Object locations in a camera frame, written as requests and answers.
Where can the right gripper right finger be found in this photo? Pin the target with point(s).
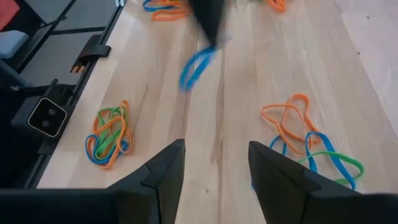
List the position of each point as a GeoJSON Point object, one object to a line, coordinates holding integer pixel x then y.
{"type": "Point", "coordinates": [273, 174]}

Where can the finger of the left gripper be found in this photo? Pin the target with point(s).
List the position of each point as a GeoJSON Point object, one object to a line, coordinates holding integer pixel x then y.
{"type": "Point", "coordinates": [217, 15]}
{"type": "Point", "coordinates": [202, 12]}

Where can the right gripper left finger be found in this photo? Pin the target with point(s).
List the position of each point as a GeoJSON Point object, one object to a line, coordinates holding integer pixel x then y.
{"type": "Point", "coordinates": [168, 168]}

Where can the grey chair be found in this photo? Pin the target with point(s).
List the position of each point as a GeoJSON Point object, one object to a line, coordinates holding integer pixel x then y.
{"type": "Point", "coordinates": [11, 43]}

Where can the red chair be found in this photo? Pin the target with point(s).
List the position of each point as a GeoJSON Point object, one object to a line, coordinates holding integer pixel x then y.
{"type": "Point", "coordinates": [7, 12]}

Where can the black frame bracket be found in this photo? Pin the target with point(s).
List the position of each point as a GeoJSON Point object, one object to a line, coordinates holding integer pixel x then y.
{"type": "Point", "coordinates": [93, 51]}

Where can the black camera with white rim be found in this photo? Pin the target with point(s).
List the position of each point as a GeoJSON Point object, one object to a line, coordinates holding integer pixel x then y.
{"type": "Point", "coordinates": [46, 116]}

